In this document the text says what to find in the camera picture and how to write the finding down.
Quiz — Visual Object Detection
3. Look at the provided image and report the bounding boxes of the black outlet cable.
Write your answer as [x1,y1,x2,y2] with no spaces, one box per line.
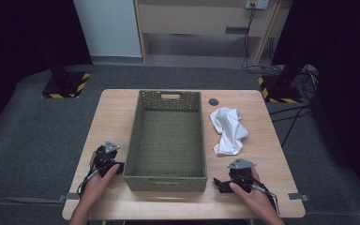
[241,3,258,70]

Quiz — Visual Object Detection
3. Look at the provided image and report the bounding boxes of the black stand with striped base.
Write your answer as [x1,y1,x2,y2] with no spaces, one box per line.
[257,55,305,104]
[41,57,91,99]

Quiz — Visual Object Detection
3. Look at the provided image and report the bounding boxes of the person's right hand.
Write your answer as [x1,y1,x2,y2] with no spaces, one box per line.
[229,167,278,218]

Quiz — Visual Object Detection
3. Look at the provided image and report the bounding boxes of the green woven basket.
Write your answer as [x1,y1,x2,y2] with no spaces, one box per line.
[122,89,208,193]

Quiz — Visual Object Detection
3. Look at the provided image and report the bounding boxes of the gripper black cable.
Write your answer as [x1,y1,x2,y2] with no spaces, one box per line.
[76,168,101,197]
[245,175,281,216]

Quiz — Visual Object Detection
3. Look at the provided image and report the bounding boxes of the black floor cables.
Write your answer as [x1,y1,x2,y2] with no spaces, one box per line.
[267,64,321,148]

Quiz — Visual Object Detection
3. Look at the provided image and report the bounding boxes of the black curtain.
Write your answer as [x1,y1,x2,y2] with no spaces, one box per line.
[0,0,93,140]
[271,0,360,196]

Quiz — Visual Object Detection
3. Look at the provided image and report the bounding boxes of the person's left hand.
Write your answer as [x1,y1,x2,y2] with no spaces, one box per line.
[80,163,121,208]

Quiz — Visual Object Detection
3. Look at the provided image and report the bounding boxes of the white power outlet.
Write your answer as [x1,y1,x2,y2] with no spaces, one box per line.
[245,0,270,10]

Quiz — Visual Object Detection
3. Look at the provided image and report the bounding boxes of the white cloth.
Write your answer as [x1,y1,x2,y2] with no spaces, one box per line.
[209,107,250,157]

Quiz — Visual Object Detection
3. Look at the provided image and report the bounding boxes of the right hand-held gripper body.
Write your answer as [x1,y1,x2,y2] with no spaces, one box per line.
[226,157,258,193]

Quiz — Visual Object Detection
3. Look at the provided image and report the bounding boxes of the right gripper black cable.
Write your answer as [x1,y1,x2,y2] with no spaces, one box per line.
[245,175,281,216]

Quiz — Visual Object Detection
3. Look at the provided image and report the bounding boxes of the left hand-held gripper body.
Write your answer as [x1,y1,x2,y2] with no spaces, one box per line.
[93,140,126,178]

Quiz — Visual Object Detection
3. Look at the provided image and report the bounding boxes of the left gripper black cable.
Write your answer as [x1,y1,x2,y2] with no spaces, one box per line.
[76,168,101,197]

